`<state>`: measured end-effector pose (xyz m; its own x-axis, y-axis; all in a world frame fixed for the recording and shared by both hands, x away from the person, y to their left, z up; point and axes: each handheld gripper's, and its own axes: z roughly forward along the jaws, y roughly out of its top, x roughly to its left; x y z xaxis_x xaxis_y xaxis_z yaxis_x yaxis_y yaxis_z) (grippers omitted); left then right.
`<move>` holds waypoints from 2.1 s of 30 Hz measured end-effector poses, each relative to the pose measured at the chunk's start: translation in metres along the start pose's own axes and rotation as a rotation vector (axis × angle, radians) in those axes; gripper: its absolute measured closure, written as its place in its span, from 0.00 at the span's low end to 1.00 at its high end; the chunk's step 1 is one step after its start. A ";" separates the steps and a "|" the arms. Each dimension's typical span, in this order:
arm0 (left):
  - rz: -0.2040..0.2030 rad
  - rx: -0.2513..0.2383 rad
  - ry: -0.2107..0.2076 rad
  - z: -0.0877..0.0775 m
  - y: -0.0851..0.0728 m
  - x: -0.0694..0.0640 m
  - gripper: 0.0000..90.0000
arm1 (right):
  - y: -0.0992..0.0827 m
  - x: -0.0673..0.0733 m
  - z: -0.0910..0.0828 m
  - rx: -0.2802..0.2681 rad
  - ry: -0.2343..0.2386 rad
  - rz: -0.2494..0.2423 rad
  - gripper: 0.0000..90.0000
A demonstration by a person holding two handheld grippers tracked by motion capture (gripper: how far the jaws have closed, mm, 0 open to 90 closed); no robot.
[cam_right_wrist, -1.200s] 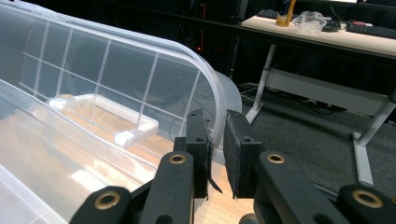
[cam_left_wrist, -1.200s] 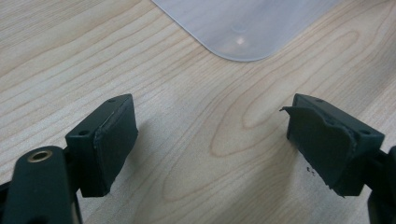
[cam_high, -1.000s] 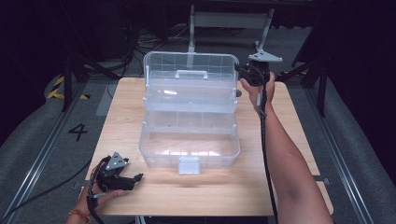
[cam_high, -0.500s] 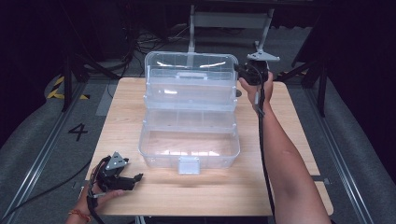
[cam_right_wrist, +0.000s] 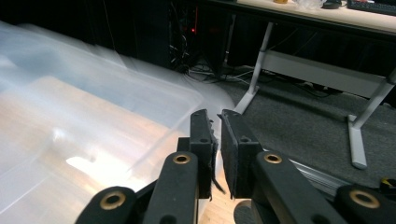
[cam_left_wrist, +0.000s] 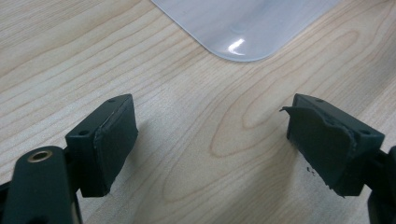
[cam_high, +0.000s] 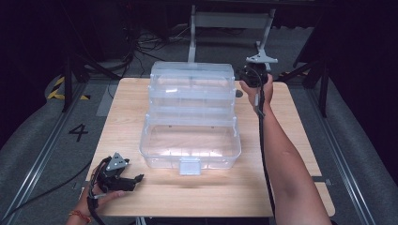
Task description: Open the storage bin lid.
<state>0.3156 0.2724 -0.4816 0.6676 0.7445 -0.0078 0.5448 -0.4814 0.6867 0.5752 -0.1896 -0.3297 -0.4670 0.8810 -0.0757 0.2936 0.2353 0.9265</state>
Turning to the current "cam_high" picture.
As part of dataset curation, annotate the person's left hand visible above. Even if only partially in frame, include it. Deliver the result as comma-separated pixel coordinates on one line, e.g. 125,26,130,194
73,182,127,220

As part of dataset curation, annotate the bundle of black floor cables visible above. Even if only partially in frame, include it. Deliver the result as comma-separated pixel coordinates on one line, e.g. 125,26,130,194
121,24,195,81

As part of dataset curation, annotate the red bead bracelet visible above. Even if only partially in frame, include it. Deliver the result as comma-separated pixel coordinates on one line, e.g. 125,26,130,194
68,209,93,224

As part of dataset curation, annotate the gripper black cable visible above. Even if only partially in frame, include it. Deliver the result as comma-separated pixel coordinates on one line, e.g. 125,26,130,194
85,157,113,225
253,66,278,219

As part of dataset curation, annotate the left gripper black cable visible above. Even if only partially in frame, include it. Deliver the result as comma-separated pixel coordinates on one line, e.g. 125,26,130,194
85,157,113,225

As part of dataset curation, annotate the metal floor rail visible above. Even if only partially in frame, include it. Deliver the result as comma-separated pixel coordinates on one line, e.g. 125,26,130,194
304,87,378,225
0,82,89,225

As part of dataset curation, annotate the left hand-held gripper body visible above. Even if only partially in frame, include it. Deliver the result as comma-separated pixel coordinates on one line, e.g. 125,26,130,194
93,152,137,193

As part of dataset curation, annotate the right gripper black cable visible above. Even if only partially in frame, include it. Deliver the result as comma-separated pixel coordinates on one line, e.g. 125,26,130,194
253,66,278,219

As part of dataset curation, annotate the grey metal stand frame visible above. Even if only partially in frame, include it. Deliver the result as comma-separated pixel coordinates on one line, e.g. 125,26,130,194
187,4,278,64

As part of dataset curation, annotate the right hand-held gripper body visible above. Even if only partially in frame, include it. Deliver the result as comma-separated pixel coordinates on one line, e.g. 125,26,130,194
238,49,279,89

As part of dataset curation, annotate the clear plastic storage box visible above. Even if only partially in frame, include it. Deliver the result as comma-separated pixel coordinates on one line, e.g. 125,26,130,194
138,60,243,176

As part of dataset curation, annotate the grey floor plate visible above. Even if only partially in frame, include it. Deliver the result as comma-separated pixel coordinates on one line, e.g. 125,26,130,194
95,78,122,118

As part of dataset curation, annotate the person's right hand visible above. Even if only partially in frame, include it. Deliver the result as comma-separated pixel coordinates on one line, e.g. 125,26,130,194
238,73,275,114

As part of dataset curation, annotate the black tripod stand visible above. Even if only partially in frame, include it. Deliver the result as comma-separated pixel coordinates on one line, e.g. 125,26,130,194
280,52,331,119
59,43,121,113

